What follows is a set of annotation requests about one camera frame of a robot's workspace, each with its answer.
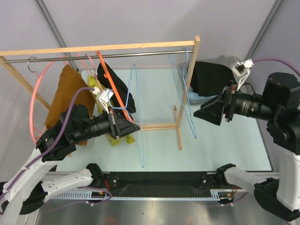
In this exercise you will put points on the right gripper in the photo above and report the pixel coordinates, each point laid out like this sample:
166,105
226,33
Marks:
212,110

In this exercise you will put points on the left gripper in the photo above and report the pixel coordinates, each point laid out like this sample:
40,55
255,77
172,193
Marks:
125,126

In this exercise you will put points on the light blue trousers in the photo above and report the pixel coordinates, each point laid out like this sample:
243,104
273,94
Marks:
195,99

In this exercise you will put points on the black trousers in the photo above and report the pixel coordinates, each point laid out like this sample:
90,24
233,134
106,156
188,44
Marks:
209,79
121,87

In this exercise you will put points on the light blue wire hanger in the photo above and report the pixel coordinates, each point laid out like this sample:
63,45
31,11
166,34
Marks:
181,74

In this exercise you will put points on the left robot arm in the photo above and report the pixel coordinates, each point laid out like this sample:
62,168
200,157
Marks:
74,126

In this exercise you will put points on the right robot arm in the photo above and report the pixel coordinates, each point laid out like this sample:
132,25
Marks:
279,107

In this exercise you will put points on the yellow trousers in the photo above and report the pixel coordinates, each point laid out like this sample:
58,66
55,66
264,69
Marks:
91,82

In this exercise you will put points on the black trousers on orange hanger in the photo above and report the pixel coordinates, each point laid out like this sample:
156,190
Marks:
121,87

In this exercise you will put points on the orange plastic hanger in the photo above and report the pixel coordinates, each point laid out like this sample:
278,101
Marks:
115,99

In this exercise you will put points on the pink plastic hanger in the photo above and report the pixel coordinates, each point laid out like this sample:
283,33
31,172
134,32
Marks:
32,102

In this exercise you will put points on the clear plastic bin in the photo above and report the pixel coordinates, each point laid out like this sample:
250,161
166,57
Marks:
224,60

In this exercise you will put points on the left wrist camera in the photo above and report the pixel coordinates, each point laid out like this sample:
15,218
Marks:
102,98

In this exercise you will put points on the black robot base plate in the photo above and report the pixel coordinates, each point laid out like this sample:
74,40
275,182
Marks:
160,183

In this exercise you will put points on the metal clothes rail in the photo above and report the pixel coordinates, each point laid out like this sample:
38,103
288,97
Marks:
108,56

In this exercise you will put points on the pink wire hanger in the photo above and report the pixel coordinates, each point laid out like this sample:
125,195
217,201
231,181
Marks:
90,70

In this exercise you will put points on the white cable duct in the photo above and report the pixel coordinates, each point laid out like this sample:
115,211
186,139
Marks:
97,195

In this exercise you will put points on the wooden clothes rack frame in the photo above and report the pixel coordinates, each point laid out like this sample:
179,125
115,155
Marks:
178,116

